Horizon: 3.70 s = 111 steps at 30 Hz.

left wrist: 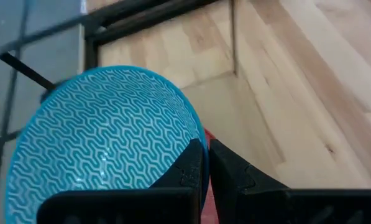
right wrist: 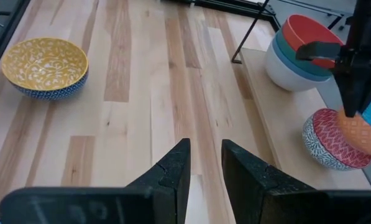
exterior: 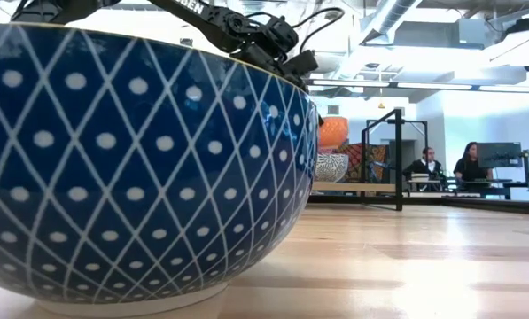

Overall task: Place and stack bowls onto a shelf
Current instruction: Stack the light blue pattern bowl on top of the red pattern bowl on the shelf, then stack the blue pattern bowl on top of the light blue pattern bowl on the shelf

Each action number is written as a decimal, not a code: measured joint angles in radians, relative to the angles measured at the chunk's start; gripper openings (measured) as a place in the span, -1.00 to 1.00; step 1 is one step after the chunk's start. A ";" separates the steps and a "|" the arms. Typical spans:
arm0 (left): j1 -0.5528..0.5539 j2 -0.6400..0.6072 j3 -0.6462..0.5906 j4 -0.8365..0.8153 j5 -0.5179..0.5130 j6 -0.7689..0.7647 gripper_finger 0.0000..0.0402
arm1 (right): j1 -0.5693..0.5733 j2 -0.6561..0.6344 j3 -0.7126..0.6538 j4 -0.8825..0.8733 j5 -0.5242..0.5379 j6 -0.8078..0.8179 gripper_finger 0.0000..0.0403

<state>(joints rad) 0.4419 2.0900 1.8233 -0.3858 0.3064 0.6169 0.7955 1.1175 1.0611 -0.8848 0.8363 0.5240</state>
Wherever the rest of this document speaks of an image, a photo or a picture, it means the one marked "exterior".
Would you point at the orange patterned bowl blue inside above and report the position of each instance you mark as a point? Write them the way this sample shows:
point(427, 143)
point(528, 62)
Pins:
point(335, 132)

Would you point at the grey floral bowl red inside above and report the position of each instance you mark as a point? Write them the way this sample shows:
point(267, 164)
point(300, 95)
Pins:
point(332, 167)

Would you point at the navy diamond bowl yellow inside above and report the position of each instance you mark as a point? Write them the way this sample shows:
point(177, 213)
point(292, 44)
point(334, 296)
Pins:
point(135, 177)

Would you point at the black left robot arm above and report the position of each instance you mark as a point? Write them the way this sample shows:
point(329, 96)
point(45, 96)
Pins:
point(202, 11)

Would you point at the ceiling light strip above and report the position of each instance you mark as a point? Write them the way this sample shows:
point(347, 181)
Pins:
point(357, 83)

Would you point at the yellow hanging pendant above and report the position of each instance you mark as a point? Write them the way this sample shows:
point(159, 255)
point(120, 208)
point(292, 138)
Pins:
point(380, 106)

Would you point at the person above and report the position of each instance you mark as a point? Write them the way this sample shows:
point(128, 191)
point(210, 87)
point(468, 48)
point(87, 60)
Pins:
point(423, 167)
point(468, 168)

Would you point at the white box on desk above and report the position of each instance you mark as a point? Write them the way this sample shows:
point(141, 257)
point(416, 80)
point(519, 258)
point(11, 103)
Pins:
point(420, 177)

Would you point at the dark desk monitor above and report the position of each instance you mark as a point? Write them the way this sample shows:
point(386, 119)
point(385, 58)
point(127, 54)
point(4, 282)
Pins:
point(499, 155)

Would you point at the grey wall vent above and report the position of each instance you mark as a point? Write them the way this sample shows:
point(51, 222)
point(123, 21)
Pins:
point(333, 110)

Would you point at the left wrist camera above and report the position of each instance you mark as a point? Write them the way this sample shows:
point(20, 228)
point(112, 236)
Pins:
point(284, 33)

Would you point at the colourful wall tapestry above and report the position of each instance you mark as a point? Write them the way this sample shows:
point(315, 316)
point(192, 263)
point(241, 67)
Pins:
point(370, 161)

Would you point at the wooden shelf black frame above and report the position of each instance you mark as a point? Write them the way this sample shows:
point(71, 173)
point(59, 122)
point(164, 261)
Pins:
point(398, 159)

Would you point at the silver ventilation duct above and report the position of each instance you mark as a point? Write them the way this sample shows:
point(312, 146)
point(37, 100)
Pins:
point(392, 13)

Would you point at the black aluminium rig frame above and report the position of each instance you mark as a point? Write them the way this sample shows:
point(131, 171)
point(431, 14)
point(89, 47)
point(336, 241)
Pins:
point(490, 206)

